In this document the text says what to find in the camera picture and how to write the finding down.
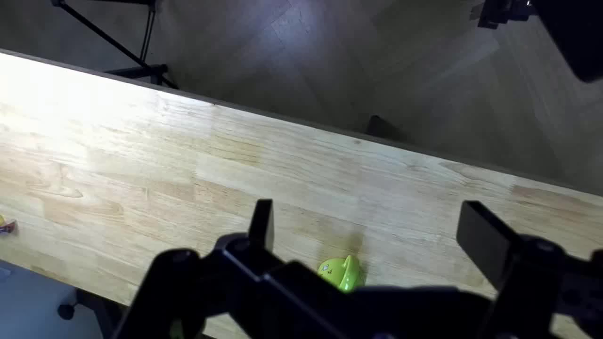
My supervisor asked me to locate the black clamp mount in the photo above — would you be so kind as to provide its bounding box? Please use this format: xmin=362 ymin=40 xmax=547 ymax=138
xmin=477 ymin=0 xmax=536 ymax=31

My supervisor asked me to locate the green mug with cartoon print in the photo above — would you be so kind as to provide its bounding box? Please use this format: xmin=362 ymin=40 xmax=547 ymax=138
xmin=317 ymin=253 xmax=366 ymax=296

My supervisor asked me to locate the gray office chair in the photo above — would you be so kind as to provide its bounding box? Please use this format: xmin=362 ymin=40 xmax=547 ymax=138
xmin=55 ymin=287 xmax=130 ymax=339

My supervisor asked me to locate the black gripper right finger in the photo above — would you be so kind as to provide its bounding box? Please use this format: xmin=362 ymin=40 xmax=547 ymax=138
xmin=456 ymin=200 xmax=603 ymax=339

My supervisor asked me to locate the black camera tripod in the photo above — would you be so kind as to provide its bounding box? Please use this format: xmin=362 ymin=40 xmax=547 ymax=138
xmin=51 ymin=0 xmax=179 ymax=91

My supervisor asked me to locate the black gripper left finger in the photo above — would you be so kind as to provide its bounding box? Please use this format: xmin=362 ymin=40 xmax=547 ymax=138
xmin=114 ymin=198 xmax=304 ymax=339

